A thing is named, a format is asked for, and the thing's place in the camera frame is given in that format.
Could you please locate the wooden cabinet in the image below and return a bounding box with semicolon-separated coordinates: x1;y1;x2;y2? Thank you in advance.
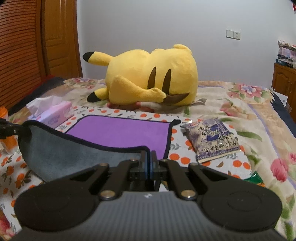
271;62;296;112

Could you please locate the blue and white snack packet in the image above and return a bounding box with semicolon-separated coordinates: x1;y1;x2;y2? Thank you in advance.
180;117;242;163

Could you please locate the pink tissue pack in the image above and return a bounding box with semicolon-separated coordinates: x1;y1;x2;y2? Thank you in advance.
26;96;74;128

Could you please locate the floral bedsheet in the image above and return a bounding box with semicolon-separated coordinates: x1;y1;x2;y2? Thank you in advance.
0;77;296;241

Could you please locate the yellow plush toy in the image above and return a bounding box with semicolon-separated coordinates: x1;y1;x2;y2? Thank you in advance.
83;44;199;107

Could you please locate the wooden door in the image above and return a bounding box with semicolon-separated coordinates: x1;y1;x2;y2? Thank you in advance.
42;0;83;79

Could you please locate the white wall switch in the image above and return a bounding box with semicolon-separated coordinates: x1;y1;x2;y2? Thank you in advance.
226;29;241;40

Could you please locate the white paper box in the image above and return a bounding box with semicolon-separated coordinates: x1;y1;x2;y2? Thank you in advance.
270;87;289;108

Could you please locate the green snack packet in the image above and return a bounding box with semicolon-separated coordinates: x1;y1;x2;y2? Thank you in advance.
248;171;266;188

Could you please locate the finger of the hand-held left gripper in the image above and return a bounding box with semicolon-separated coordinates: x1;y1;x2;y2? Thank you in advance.
0;118;30;139

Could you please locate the stack of magazines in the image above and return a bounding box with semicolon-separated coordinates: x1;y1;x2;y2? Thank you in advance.
275;40;296;69

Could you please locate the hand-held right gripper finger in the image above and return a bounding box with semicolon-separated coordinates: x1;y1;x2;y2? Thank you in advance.
67;151;148;201
150;151;229;201

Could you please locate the purple and grey towel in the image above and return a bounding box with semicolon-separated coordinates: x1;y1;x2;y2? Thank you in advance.
18;115;181;182

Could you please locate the wooden slatted headboard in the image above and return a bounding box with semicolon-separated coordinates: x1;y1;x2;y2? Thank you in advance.
0;0;47;109

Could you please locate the white cloth with orange prints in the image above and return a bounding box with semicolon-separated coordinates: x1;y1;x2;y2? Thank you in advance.
0;105;252;232

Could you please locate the orange plastic item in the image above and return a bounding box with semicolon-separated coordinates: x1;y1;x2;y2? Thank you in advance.
0;106;19;154

